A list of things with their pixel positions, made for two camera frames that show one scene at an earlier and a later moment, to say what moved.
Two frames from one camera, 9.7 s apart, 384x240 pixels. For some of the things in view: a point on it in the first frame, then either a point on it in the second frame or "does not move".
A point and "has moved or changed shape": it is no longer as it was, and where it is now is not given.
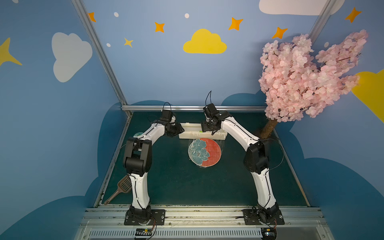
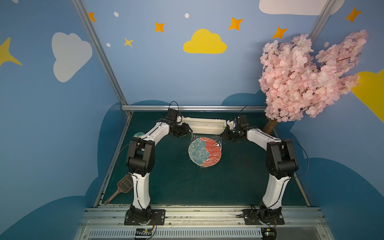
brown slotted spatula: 124,186 does not move
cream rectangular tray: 194,131 has moved or changed shape
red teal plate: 205,153 does not move
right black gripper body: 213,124 → 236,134
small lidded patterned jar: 137,134 does not move
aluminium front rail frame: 303,223 does not move
